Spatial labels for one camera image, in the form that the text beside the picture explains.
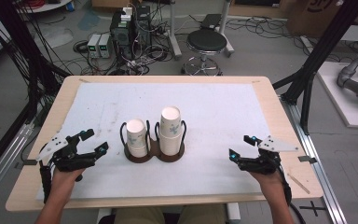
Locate person's khaki trouser legs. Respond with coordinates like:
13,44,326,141
113,203,227,224

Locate white table mat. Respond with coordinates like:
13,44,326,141
35,81,273,201

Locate aluminium floor rail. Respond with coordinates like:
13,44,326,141
280,95,350,224
0,121,35,209

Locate dark brown cup holder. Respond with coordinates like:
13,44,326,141
118,119,188,164

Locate tall stack of paper cups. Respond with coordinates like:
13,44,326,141
158,105,183,157

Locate grey bench power supply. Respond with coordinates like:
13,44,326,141
86,33,102,60
98,33,113,60

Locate black metal frame post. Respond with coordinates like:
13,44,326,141
272,0,358,135

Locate short stack of paper cups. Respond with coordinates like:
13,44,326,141
126,118,150,159

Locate thin wooden stick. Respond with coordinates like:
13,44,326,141
287,173,311,195

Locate black frame post with cables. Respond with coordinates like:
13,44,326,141
0,0,63,185

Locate black round stool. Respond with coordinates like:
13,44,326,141
181,29,228,77

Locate white base board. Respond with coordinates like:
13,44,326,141
316,61,358,130

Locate black flat device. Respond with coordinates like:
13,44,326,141
200,13,224,31

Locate white stand leg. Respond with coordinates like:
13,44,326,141
218,0,236,59
167,0,184,61

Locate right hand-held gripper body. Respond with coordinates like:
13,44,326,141
238,134,300,175

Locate white table base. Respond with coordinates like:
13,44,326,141
226,202,242,224

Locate black computer tower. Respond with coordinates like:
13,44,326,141
109,5,152,61

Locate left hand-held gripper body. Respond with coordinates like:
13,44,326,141
36,133,99,173

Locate light wooden table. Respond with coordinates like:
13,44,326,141
5,75,324,213

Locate cardboard box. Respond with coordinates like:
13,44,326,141
286,0,344,39

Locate person's left hand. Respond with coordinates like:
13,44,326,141
51,166,87,196

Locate person's right hand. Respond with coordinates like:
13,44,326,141
249,169,285,194

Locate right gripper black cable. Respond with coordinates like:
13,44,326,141
277,167,294,207

